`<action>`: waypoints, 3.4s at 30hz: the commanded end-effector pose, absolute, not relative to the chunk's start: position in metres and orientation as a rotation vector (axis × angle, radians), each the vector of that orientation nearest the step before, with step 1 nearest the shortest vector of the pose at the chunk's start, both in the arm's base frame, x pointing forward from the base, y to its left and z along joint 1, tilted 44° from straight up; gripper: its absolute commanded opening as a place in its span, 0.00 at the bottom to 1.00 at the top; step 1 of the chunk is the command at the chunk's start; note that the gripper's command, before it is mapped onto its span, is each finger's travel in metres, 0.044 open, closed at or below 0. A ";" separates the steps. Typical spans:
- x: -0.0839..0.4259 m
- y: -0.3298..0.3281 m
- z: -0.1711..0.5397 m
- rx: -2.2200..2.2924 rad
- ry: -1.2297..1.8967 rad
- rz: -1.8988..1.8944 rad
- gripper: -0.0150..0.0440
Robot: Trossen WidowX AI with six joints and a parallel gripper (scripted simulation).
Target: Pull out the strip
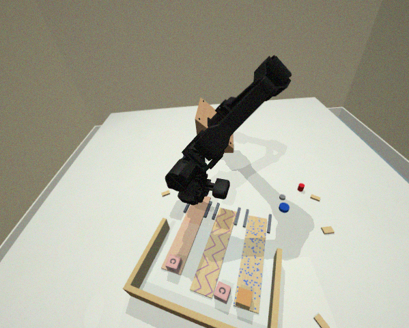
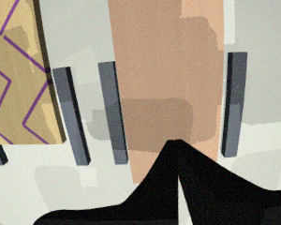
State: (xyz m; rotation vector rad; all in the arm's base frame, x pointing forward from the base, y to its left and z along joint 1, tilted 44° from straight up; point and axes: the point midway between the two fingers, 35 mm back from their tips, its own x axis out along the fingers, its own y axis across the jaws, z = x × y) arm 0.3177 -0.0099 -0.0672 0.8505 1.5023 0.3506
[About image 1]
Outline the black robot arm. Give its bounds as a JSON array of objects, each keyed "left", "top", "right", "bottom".
[{"left": 165, "top": 55, "right": 292, "bottom": 206}]

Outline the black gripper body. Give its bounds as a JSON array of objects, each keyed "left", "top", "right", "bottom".
[{"left": 193, "top": 171, "right": 230, "bottom": 200}]

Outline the tan flat square tile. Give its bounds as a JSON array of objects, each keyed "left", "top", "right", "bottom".
[{"left": 321, "top": 226, "right": 334, "bottom": 234}]

